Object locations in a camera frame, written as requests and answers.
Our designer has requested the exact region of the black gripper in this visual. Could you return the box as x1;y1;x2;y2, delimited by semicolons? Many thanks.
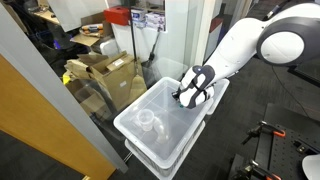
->
171;89;183;102

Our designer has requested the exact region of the clear plastic cup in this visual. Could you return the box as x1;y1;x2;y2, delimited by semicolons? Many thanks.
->
136;108;155;132

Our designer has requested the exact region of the large clear plastic bin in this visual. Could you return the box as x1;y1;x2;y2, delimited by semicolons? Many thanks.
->
113;76;218;172

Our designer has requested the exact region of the large open cardboard box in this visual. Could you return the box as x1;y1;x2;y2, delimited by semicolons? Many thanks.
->
89;50;148;112

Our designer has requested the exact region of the thin black pole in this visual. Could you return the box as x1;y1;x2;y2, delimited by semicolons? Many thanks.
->
129;0;140;78

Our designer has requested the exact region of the white printed carton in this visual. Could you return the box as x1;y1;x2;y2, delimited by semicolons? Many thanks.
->
130;8;148;29
145;11;166;32

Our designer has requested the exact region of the white waste bin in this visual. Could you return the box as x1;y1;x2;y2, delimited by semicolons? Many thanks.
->
99;38;121;58

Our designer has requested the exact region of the small open cardboard box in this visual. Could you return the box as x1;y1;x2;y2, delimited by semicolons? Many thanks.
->
65;79;113;121

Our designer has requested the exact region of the red box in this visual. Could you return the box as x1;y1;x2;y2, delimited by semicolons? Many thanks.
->
103;5;132;27

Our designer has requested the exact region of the flattened cardboard box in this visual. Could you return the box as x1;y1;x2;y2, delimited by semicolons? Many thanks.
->
64;53;101;81

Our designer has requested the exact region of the cardboard sheet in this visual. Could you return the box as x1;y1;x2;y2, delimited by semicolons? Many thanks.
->
69;12;108;48

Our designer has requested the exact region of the black orange bar clamp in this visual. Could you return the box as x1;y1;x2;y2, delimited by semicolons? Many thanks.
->
241;120;287;145
233;159;283;180

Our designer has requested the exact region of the white board panel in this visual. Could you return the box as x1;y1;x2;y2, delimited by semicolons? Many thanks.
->
46;0;109;33

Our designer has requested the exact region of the black perforated table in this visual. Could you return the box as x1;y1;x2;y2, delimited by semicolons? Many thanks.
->
229;103;320;180

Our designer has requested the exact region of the orange wooden door panel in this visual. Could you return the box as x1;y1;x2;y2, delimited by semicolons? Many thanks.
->
0;54;116;180

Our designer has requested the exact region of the black long handled tool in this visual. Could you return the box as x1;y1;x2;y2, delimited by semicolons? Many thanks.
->
148;28;163;63

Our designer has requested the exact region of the glass partition post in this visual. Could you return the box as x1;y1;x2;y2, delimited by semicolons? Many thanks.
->
0;3;129;174
186;0;218;68

